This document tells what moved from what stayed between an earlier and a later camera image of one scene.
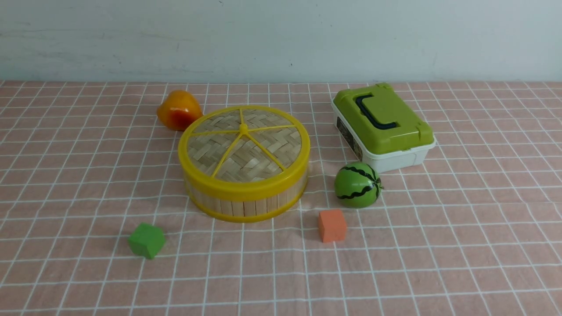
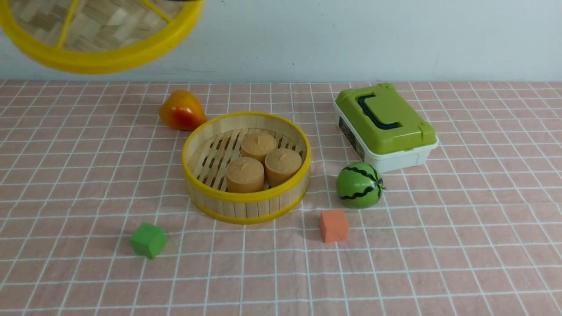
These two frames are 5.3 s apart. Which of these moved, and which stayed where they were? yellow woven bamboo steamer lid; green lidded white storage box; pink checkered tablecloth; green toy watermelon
Moved: yellow woven bamboo steamer lid
Stayed: pink checkered tablecloth; green lidded white storage box; green toy watermelon
